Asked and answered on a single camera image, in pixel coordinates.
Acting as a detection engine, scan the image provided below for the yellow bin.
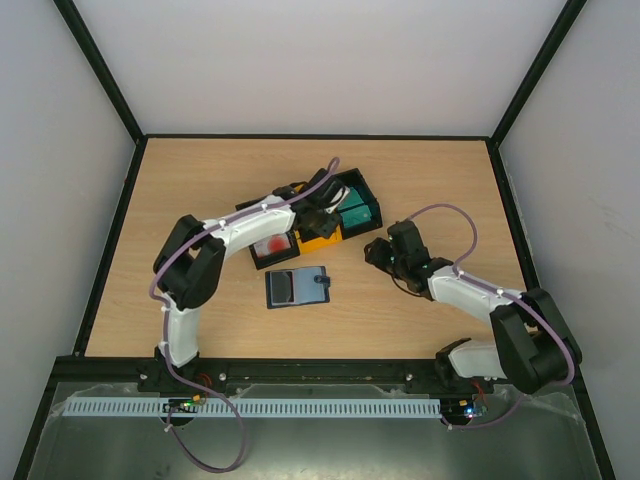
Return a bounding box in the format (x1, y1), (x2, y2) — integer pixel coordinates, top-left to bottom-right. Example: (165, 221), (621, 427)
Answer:
(289, 182), (346, 257)

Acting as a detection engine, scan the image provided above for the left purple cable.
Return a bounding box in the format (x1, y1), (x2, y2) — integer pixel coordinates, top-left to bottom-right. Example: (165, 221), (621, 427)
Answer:
(149, 157), (249, 474)

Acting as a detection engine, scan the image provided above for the black bin right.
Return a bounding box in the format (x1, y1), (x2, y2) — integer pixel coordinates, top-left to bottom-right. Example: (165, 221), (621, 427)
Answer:
(332, 168), (383, 240)

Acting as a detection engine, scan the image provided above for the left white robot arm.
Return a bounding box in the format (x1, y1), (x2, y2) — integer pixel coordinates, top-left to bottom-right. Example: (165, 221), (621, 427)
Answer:
(149, 169), (350, 368)

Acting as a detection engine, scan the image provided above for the purple cable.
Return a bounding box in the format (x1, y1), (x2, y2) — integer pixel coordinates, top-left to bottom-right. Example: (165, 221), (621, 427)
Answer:
(149, 157), (249, 474)
(407, 202), (576, 431)

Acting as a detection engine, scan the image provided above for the black enclosure frame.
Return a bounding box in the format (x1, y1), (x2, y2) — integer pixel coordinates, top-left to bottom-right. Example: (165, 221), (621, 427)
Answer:
(13, 1), (615, 479)

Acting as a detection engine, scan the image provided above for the red white card stack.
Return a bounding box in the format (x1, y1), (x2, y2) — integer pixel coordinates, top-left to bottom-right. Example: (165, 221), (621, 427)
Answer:
(253, 234), (291, 258)

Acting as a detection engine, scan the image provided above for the black bin left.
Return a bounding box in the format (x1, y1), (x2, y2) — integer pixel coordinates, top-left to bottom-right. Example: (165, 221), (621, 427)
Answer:
(249, 228), (301, 270)

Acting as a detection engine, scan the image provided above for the black bin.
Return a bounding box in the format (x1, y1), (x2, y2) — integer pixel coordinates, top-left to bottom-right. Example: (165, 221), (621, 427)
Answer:
(332, 168), (383, 240)
(249, 228), (301, 270)

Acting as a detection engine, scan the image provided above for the black card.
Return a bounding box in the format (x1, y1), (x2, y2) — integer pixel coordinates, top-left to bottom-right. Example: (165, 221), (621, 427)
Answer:
(266, 270), (294, 308)

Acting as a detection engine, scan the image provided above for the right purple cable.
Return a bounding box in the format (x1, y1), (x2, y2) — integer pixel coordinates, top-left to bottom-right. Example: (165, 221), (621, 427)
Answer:
(407, 202), (576, 431)

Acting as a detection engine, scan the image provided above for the black mounting rail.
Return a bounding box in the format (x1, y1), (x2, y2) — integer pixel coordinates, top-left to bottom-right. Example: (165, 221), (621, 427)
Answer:
(137, 357), (496, 394)

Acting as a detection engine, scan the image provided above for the teal card stack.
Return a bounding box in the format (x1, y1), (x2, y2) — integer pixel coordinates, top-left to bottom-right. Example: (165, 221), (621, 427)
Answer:
(337, 187), (375, 233)

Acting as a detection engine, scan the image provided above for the grey slotted cable duct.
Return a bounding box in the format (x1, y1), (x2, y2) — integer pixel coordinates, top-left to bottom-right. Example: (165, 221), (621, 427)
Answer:
(62, 397), (441, 419)

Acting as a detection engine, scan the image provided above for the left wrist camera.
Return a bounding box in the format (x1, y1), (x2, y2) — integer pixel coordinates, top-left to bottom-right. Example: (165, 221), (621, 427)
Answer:
(326, 186), (350, 211)

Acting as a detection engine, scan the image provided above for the dark blue card holder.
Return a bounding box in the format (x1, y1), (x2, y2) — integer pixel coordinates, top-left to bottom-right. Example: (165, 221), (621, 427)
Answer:
(265, 266), (331, 309)

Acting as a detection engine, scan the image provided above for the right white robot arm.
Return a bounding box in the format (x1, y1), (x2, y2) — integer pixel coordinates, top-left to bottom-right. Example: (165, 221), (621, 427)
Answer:
(364, 220), (582, 394)

